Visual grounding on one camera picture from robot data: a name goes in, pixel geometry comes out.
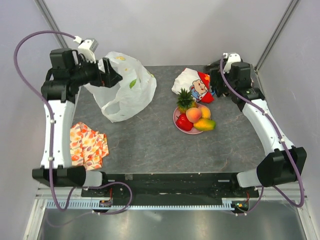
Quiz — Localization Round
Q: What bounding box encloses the fake pineapple green crown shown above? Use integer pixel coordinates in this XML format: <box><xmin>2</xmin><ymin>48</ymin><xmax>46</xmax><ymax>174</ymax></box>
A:
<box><xmin>177</xmin><ymin>88</ymin><xmax>197</xmax><ymax>114</ymax></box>

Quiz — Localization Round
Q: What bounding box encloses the white cartoon print cloth bag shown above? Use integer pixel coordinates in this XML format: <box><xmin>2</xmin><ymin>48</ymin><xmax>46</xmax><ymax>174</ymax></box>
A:
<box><xmin>171</xmin><ymin>68</ymin><xmax>215</xmax><ymax>104</ymax></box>

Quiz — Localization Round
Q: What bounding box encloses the black beige patterned cloth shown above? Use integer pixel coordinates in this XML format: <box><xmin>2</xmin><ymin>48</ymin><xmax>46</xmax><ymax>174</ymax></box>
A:
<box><xmin>202</xmin><ymin>62</ymin><xmax>256</xmax><ymax>98</ymax></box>

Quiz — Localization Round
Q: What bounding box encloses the red fake bell pepper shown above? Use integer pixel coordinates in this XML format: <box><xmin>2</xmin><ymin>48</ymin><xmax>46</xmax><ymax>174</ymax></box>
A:
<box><xmin>175</xmin><ymin>113</ymin><xmax>194</xmax><ymax>132</ymax></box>

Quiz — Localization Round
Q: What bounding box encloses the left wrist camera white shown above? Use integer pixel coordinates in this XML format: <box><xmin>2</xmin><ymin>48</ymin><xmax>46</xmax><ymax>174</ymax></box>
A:
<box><xmin>73</xmin><ymin>36</ymin><xmax>99</xmax><ymax>64</ymax></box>

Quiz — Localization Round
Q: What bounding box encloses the aluminium frame post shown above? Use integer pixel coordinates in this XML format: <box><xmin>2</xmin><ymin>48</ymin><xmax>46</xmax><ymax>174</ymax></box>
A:
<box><xmin>34</xmin><ymin>0</ymin><xmax>69</xmax><ymax>48</ymax></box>
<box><xmin>254</xmin><ymin>0</ymin><xmax>300</xmax><ymax>73</ymax></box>

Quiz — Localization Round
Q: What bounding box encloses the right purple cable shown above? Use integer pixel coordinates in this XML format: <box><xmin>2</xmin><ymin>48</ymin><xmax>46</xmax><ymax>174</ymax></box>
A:
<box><xmin>219</xmin><ymin>54</ymin><xmax>306</xmax><ymax>217</ymax></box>

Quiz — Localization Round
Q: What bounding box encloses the grey slotted cable duct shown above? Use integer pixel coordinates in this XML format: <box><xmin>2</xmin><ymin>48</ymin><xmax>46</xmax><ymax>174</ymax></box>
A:
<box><xmin>46</xmin><ymin>197</ymin><xmax>238</xmax><ymax>210</ymax></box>

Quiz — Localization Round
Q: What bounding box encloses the left aluminium frame post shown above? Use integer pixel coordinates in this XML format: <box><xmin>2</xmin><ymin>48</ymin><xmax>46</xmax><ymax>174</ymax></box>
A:
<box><xmin>34</xmin><ymin>0</ymin><xmax>69</xmax><ymax>48</ymax></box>

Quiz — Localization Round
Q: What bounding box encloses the orange floral cloth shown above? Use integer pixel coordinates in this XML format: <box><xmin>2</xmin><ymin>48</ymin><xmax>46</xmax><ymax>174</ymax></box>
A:
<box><xmin>69</xmin><ymin>122</ymin><xmax>109</xmax><ymax>171</ymax></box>

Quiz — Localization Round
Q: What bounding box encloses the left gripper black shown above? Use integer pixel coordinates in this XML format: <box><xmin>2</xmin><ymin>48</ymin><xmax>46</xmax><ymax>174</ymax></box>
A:
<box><xmin>70</xmin><ymin>54</ymin><xmax>122</xmax><ymax>89</ymax></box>

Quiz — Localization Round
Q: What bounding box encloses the fake pink orange peach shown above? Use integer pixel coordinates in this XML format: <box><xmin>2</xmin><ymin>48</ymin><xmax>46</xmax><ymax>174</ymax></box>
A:
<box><xmin>185</xmin><ymin>107</ymin><xmax>202</xmax><ymax>123</ymax></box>

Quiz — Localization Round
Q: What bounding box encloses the right aluminium frame post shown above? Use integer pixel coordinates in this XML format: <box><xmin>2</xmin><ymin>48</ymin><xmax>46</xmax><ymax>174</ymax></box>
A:
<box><xmin>254</xmin><ymin>0</ymin><xmax>300</xmax><ymax>73</ymax></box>

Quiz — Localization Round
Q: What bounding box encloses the white plastic bag fruit print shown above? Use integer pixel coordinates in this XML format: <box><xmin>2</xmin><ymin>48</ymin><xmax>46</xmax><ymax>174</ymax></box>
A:
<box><xmin>84</xmin><ymin>51</ymin><xmax>157</xmax><ymax>123</ymax></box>

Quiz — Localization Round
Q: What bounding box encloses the pink plate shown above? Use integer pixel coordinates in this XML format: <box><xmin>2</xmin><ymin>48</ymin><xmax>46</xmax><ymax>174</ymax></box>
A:
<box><xmin>172</xmin><ymin>107</ymin><xmax>203</xmax><ymax>135</ymax></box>

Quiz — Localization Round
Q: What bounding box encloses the fake orange peach fruit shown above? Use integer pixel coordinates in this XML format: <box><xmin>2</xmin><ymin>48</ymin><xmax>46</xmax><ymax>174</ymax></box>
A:
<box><xmin>198</xmin><ymin>105</ymin><xmax>211</xmax><ymax>120</ymax></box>

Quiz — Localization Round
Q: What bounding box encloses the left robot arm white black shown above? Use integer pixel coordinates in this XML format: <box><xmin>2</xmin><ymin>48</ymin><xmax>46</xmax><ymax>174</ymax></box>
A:
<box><xmin>32</xmin><ymin>48</ymin><xmax>123</xmax><ymax>197</ymax></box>

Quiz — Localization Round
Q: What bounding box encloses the fake yellow fruit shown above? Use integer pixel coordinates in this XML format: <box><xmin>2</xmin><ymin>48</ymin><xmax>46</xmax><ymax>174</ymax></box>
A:
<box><xmin>193</xmin><ymin>118</ymin><xmax>216</xmax><ymax>131</ymax></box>

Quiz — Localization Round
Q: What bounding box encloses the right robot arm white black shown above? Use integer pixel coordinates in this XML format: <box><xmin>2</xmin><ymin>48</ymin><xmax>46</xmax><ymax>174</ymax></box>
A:
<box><xmin>203</xmin><ymin>61</ymin><xmax>307</xmax><ymax>197</ymax></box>

